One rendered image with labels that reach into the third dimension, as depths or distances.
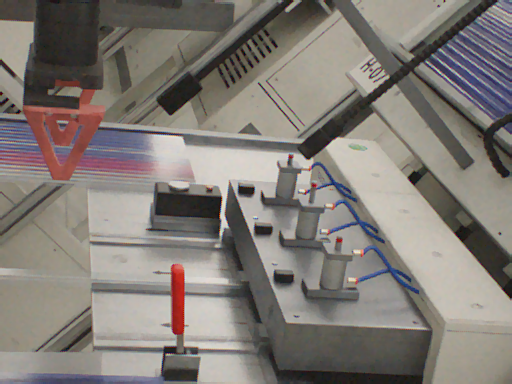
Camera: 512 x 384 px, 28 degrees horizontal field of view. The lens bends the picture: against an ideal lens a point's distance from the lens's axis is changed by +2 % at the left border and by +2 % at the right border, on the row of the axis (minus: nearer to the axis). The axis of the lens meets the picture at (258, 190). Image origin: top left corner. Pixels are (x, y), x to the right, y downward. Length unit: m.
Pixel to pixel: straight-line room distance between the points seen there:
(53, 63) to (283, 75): 1.40
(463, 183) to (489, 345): 0.25
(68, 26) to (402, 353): 0.41
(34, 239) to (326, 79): 0.75
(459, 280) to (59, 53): 0.42
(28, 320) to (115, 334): 1.53
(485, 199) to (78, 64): 0.43
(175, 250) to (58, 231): 1.26
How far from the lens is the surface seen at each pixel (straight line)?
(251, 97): 2.30
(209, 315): 1.01
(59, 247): 2.40
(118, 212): 1.22
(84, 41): 0.93
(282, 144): 1.51
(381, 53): 1.07
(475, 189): 1.11
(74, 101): 0.90
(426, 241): 1.06
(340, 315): 0.92
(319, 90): 2.33
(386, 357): 0.93
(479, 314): 0.93
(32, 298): 2.45
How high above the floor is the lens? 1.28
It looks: 7 degrees down
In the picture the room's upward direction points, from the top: 51 degrees clockwise
